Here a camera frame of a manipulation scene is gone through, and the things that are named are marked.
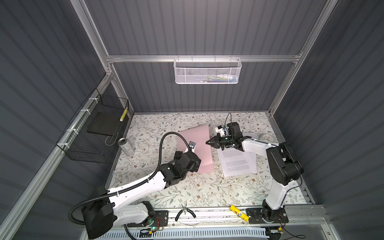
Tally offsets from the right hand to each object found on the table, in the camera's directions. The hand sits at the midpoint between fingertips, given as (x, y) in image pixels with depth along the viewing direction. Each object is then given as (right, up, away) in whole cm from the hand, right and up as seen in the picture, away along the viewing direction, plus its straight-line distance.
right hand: (207, 144), depth 89 cm
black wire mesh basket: (-59, +7, -15) cm, 61 cm away
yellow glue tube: (+15, -32, -16) cm, 39 cm away
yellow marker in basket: (-47, +17, -7) cm, 51 cm away
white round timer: (+42, +3, +13) cm, 44 cm away
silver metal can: (-48, -3, +2) cm, 48 cm away
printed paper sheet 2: (+8, +8, 0) cm, 11 cm away
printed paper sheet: (+17, -12, +5) cm, 22 cm away
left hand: (-10, -5, -9) cm, 14 cm away
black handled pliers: (-13, -32, -12) cm, 37 cm away
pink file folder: (-5, +5, +3) cm, 7 cm away
